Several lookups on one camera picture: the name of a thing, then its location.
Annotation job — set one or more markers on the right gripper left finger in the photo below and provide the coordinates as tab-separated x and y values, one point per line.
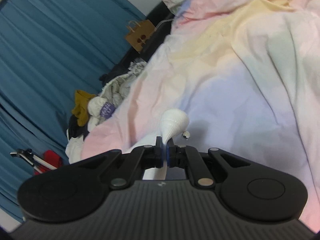
134	164

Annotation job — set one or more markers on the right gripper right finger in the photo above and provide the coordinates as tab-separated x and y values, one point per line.
189	159

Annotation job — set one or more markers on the white sweatshirt jacket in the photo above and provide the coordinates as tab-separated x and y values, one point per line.
172	123

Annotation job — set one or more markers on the white and black puffer jacket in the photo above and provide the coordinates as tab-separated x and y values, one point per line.
99	110

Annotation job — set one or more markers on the grey crumpled garment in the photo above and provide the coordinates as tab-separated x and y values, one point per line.
118	83

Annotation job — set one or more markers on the mustard yellow garment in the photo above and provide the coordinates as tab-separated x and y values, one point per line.
80	111

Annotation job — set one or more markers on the red garment on stand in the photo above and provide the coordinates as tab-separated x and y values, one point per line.
52	158

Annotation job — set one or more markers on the pastel tie-dye bed duvet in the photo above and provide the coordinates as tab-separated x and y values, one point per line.
246	72

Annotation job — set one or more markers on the brown paper bag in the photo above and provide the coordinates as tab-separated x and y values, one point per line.
139	33

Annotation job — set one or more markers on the garment steamer stand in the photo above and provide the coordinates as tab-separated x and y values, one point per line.
38	164

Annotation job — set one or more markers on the blue curtain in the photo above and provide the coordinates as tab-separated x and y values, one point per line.
50	49

